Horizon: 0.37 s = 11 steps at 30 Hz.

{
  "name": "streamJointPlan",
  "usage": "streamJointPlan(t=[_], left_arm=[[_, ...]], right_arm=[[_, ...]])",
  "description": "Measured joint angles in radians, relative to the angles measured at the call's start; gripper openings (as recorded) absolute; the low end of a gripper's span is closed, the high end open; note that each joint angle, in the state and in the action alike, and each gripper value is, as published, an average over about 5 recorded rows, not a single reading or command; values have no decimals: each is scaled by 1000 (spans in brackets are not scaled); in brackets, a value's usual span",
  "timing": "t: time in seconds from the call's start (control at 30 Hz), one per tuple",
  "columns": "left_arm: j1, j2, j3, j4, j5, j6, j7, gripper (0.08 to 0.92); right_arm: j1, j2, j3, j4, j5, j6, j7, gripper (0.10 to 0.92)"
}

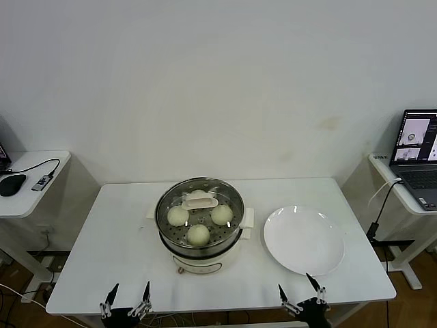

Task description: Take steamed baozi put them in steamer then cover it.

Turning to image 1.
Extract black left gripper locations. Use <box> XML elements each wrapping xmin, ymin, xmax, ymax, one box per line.
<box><xmin>99</xmin><ymin>280</ymin><xmax>153</xmax><ymax>328</ymax></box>

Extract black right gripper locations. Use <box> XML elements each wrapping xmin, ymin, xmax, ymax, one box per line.
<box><xmin>278</xmin><ymin>272</ymin><xmax>334</xmax><ymax>328</ymax></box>

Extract stainless steel steamer basket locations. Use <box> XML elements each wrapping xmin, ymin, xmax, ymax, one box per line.
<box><xmin>155</xmin><ymin>176</ymin><xmax>246</xmax><ymax>256</ymax></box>

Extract white round plate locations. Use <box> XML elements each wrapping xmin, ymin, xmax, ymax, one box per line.
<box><xmin>263</xmin><ymin>204</ymin><xmax>346</xmax><ymax>277</ymax></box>

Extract white electric cooker pot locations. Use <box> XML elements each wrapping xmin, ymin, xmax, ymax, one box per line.
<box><xmin>146</xmin><ymin>204</ymin><xmax>256</xmax><ymax>275</ymax></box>

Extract white side table with mouse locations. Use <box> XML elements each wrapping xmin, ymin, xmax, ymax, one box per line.
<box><xmin>0</xmin><ymin>150</ymin><xmax>72</xmax><ymax>303</ymax></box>

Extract white side table with laptop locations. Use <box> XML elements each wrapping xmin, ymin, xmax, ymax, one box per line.
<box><xmin>368</xmin><ymin>152</ymin><xmax>437</xmax><ymax>290</ymax></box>

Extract grey usb hub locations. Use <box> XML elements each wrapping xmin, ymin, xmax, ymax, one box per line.
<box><xmin>31</xmin><ymin>172</ymin><xmax>55</xmax><ymax>191</ymax></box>

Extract black computer mouse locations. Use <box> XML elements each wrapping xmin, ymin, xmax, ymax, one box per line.
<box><xmin>0</xmin><ymin>173</ymin><xmax>27</xmax><ymax>197</ymax></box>

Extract grey open laptop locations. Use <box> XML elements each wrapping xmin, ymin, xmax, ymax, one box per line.
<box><xmin>389</xmin><ymin>108</ymin><xmax>437</xmax><ymax>211</ymax></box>

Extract dark screen device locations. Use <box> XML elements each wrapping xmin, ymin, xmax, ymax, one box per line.
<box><xmin>0</xmin><ymin>138</ymin><xmax>13</xmax><ymax>172</ymax></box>

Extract white table frame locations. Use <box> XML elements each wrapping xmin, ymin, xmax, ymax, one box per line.
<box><xmin>78</xmin><ymin>300</ymin><xmax>363</xmax><ymax>328</ymax></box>

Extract black cable with adapter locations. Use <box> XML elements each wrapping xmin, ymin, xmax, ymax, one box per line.
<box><xmin>367</xmin><ymin>179</ymin><xmax>406</xmax><ymax>247</ymax></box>

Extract white laptop cable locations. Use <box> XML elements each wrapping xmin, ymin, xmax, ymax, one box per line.
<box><xmin>368</xmin><ymin>176</ymin><xmax>403</xmax><ymax>208</ymax></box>

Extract black usb hub cable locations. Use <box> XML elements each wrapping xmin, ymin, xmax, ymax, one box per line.
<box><xmin>0</xmin><ymin>157</ymin><xmax>61</xmax><ymax>178</ymax></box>

